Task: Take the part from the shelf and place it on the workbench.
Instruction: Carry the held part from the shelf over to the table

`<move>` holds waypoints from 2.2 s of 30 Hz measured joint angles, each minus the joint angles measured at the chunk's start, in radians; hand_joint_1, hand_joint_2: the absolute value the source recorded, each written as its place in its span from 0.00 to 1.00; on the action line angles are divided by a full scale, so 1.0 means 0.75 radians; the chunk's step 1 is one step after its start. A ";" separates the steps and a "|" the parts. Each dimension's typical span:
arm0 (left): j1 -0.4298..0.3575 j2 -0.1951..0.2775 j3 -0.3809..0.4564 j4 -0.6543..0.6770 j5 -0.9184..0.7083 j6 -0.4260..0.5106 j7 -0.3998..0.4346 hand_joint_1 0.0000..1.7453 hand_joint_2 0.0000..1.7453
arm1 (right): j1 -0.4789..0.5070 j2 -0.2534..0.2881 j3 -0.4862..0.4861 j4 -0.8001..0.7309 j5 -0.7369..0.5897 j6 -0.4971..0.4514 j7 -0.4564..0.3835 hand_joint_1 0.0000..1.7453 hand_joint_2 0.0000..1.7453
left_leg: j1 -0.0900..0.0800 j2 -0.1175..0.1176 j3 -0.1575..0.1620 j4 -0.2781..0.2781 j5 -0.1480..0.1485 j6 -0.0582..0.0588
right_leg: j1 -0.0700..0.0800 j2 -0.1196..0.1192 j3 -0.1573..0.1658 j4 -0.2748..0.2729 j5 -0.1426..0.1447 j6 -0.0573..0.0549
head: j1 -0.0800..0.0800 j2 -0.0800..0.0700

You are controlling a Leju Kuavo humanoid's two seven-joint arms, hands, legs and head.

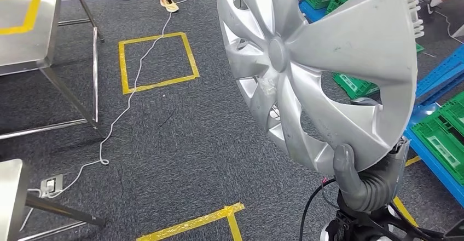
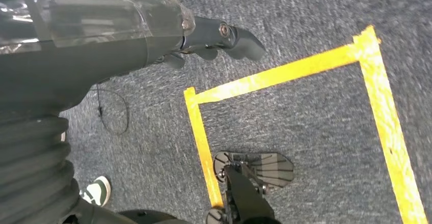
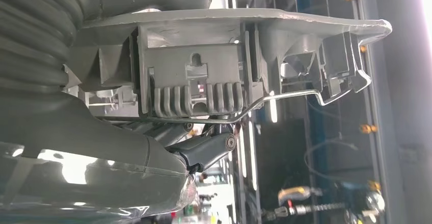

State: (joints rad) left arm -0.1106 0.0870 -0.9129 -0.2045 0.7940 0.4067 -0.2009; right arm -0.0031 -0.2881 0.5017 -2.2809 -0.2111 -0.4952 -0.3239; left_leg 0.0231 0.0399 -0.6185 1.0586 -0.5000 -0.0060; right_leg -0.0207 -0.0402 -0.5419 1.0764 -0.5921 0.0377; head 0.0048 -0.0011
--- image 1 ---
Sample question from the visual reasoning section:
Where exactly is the blue metal shelf rack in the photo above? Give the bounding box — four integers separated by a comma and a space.
403, 43, 464, 208
298, 0, 329, 23

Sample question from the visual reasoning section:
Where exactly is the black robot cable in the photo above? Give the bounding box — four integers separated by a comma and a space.
299, 179, 339, 241

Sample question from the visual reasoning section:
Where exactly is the yellow tape on workbench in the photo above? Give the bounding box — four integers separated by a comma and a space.
0, 0, 48, 36

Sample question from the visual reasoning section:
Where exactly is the grey plastic wheel hubcap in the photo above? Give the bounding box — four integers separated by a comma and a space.
216, 0, 425, 176

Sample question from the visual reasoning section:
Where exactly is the long white power cable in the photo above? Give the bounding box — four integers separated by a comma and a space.
27, 0, 196, 200

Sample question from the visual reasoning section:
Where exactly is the grey floor power socket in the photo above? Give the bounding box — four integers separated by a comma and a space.
39, 174, 64, 199

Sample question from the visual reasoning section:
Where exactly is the yellow floor tape square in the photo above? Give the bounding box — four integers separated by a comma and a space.
392, 155, 422, 228
118, 31, 200, 96

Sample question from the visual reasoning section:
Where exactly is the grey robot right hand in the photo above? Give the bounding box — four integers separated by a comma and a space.
333, 139, 411, 197

